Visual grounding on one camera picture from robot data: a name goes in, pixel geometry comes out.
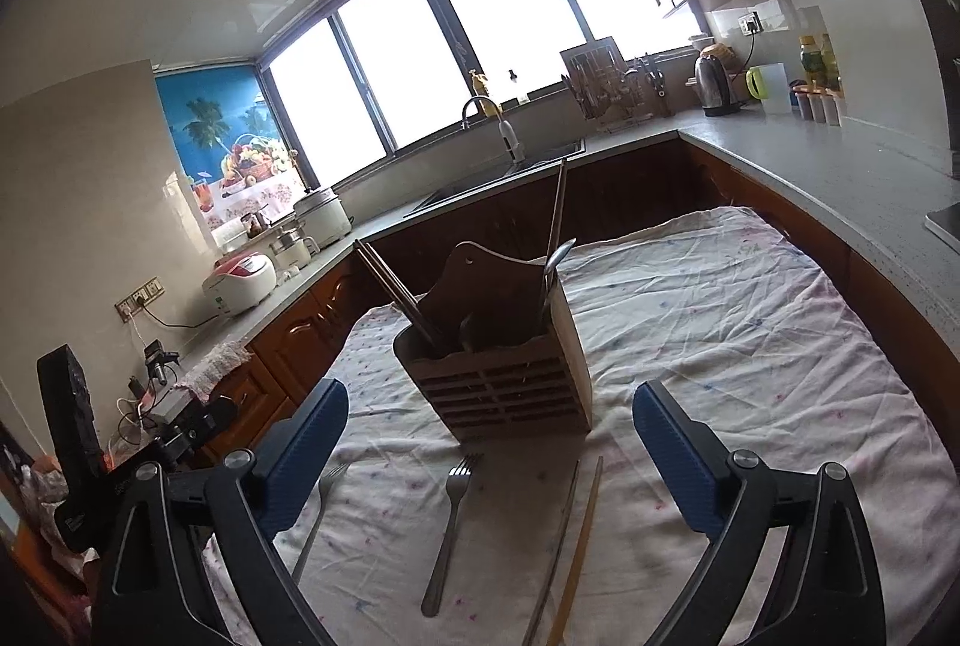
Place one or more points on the white pink rice cooker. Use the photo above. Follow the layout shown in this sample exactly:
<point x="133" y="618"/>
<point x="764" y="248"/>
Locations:
<point x="240" y="283"/>

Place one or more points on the white floral tablecloth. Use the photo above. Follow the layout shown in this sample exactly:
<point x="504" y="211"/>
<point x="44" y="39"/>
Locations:
<point x="750" y="337"/>

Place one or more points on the tall chopstick in holder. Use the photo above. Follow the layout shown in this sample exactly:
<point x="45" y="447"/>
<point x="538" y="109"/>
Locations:
<point x="557" y="209"/>

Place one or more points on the spice jar set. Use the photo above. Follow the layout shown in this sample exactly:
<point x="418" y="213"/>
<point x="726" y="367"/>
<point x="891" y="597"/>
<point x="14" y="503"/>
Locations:
<point x="818" y="104"/>

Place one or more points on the wooden utensil holder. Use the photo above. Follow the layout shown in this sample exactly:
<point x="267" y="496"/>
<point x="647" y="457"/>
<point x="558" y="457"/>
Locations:
<point x="511" y="362"/>

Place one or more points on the white steamer pot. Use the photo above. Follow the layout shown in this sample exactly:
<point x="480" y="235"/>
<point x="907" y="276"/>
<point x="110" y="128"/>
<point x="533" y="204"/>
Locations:
<point x="321" y="216"/>

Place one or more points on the dish drying rack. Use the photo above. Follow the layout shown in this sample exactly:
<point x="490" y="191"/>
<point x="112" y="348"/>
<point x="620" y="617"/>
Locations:
<point x="609" y="88"/>

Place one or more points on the yellow oil bottle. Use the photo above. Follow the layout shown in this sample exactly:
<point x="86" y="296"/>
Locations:
<point x="811" y="59"/>

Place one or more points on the chrome kitchen faucet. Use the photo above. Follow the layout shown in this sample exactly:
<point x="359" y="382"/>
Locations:
<point x="487" y="108"/>

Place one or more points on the stainless electric kettle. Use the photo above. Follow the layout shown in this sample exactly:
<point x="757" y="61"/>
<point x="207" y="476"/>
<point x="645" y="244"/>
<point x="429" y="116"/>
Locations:
<point x="717" y="94"/>

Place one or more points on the brown wooden chopstick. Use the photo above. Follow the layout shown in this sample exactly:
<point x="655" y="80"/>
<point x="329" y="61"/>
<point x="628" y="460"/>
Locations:
<point x="570" y="588"/>

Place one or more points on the pink lace cloth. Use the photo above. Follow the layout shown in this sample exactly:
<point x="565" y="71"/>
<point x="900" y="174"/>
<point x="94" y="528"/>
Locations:
<point x="220" y="361"/>

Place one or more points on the dark metal chopstick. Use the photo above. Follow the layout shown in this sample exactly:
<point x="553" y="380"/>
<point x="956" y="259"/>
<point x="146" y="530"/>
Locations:
<point x="555" y="552"/>

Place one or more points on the metal spoon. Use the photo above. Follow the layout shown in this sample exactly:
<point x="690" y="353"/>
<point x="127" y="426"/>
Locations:
<point x="555" y="258"/>

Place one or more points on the wall power socket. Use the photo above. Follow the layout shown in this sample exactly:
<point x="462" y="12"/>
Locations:
<point x="139" y="299"/>

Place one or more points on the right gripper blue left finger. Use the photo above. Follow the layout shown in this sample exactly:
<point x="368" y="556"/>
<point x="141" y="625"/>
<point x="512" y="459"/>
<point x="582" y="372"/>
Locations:
<point x="253" y="495"/>

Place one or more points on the beach fruit poster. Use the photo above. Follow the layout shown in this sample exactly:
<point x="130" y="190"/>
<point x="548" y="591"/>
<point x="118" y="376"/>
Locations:
<point x="231" y="149"/>

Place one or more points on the lower wooden cabinets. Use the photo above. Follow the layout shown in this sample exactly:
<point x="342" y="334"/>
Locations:
<point x="291" y="353"/>

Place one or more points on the metal fork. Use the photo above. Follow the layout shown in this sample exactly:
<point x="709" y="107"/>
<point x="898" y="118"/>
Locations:
<point x="325" y="485"/>
<point x="457" y="486"/>

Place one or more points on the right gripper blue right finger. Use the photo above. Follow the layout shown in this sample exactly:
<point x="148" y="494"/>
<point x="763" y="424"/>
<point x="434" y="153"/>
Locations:
<point x="733" y="504"/>

